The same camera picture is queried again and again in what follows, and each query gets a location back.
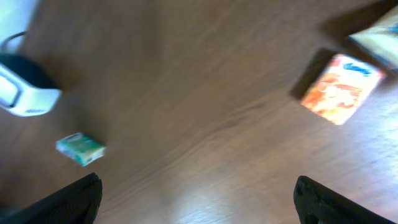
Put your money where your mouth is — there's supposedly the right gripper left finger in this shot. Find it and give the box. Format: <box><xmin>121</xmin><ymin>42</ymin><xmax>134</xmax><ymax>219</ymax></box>
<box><xmin>1</xmin><ymin>173</ymin><xmax>103</xmax><ymax>224</ymax></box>

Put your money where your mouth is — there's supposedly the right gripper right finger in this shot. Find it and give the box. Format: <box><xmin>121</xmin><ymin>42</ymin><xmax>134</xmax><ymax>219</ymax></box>
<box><xmin>294</xmin><ymin>175</ymin><xmax>394</xmax><ymax>224</ymax></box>

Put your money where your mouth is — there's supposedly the teal tissue pack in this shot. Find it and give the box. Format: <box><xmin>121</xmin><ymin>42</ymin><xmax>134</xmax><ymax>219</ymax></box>
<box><xmin>55</xmin><ymin>132</ymin><xmax>106</xmax><ymax>167</ymax></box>

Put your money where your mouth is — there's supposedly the orange tissue pack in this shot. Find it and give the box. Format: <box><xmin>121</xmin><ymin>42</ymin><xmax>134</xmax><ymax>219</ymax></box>
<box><xmin>301</xmin><ymin>54</ymin><xmax>386</xmax><ymax>125</ymax></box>

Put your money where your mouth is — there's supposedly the white barcode scanner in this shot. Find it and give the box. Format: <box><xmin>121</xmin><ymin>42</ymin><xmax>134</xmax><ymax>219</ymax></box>
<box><xmin>1</xmin><ymin>53</ymin><xmax>62</xmax><ymax>117</ymax></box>

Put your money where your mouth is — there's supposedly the scanner black cable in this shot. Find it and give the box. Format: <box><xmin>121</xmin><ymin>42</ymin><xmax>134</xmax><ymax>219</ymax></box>
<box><xmin>0</xmin><ymin>30</ymin><xmax>27</xmax><ymax>54</ymax></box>

